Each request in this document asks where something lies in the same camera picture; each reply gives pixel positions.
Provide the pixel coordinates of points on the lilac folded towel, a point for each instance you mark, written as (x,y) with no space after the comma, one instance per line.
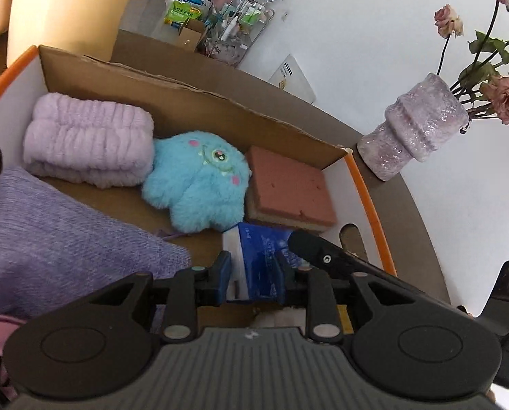
(102,143)

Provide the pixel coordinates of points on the purple glitter vase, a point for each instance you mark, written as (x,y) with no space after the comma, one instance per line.
(417,124)

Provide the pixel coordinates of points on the pink sponge block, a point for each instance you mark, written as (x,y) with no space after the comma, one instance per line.
(283,191)

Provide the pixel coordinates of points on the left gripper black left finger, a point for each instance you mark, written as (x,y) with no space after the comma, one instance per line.
(188,290)

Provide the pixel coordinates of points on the yellow thermos jug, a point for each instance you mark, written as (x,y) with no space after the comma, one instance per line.
(84,27)

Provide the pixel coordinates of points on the white router box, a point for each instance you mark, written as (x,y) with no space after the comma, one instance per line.
(289,78)

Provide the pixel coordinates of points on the dried pink flowers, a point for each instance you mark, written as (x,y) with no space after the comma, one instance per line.
(480,84)

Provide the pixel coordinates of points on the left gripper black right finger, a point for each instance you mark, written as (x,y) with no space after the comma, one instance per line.
(321,298)

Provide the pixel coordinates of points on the blue tissue pack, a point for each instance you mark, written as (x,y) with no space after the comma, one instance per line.
(257,255)

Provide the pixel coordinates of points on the purple knit cloth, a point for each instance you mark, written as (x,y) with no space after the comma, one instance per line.
(54,249)

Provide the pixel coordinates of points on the blue monster plush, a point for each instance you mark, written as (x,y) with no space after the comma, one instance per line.
(200,179)

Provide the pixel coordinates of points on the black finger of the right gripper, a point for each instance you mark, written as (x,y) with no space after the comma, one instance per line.
(326,258)

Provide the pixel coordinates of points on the white plush bunny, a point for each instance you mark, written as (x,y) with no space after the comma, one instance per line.
(287,317)

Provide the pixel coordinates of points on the red cardboard box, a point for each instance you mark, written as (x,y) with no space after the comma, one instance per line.
(176,109)

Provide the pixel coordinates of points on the clutter pile on floor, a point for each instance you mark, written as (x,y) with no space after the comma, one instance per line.
(224,30)

